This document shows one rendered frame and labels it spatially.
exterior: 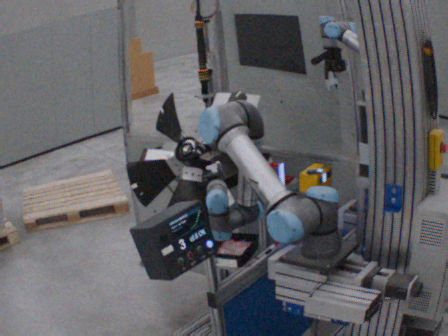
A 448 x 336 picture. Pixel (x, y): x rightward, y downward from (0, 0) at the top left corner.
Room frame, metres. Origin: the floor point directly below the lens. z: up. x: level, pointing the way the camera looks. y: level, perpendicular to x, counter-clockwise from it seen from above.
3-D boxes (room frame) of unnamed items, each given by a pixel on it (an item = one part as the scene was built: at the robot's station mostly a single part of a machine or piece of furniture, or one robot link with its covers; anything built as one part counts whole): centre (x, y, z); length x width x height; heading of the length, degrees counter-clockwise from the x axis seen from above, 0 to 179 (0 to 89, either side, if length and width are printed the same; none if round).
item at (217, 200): (2.01, 0.03, 1.18); 0.11 x 0.08 x 0.09; 0
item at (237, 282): (2.22, -0.18, 0.82); 0.90 x 0.04 x 0.08; 143
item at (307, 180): (2.53, -0.41, 1.02); 0.16 x 0.10 x 0.11; 143
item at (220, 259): (2.26, 0.00, 0.85); 0.22 x 0.17 x 0.07; 157
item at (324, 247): (1.77, -0.31, 1.09); 0.15 x 0.15 x 0.10
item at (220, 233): (2.02, 0.02, 1.08); 0.11 x 0.08 x 0.11; 127
